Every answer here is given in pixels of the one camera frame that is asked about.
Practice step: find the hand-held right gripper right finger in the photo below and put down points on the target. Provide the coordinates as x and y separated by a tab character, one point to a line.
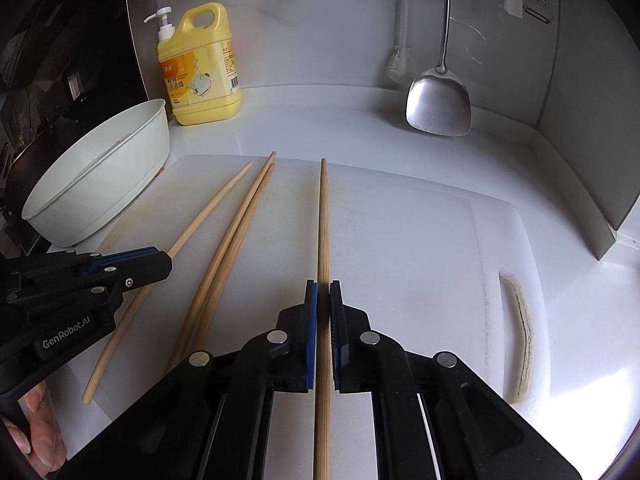
336	340

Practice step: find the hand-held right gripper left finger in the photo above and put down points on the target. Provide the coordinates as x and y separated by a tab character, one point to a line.
311	340

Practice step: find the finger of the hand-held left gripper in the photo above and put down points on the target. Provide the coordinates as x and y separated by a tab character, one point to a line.
145	270
60	266

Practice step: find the wooden chopstick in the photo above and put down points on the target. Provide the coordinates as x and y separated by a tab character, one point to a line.
323	220
233	260
113	350
220	260

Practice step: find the white round bowl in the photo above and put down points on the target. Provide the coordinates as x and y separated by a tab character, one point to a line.
100	185

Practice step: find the person's left hand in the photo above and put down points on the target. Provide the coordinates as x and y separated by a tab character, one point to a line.
42	425

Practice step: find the black stove top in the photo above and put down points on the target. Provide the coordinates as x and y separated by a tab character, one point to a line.
12	220

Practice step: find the white cutting board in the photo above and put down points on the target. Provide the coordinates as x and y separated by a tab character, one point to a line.
410	260

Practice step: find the yellow dish soap pump bottle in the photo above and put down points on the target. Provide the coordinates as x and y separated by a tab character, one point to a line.
200	85

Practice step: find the black induction cooktop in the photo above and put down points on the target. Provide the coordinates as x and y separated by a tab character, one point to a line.
65	50

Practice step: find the metal spatula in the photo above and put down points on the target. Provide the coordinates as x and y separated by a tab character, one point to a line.
437	105

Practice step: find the wall socket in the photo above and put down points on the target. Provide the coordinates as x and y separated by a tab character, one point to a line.
537	8

